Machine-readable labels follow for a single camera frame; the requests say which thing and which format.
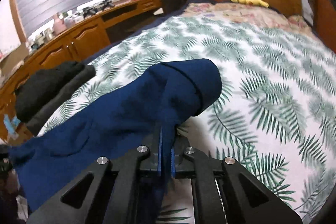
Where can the wooden louvered wardrobe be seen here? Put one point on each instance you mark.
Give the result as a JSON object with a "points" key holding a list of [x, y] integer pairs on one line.
{"points": [[323, 8]]}

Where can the pink bottle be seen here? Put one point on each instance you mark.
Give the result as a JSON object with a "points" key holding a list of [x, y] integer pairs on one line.
{"points": [[59, 24]]}

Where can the black folded garment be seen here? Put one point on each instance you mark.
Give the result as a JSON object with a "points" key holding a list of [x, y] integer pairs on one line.
{"points": [[44, 87]]}

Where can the dark grey folded garment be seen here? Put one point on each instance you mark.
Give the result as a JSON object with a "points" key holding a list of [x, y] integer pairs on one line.
{"points": [[48, 119]]}

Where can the cardboard box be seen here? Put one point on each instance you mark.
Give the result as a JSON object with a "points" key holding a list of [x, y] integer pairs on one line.
{"points": [[13, 58]]}

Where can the wooden desk cabinet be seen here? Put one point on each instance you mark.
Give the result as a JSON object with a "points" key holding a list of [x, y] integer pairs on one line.
{"points": [[86, 35]]}

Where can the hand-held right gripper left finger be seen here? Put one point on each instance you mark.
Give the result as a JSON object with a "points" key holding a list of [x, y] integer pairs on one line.
{"points": [[160, 158]]}

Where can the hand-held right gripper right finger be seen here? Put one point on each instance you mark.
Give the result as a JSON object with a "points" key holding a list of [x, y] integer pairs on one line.
{"points": [[173, 165]]}

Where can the bed with leaf-print cover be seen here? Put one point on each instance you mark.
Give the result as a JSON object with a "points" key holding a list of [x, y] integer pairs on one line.
{"points": [[262, 69]]}

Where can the navy blue blazer jacket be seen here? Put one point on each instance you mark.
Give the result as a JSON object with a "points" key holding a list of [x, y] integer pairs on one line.
{"points": [[105, 121]]}

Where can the black desk gadget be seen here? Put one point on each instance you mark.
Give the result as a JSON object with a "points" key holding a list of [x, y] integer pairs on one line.
{"points": [[90, 11], [107, 4]]}

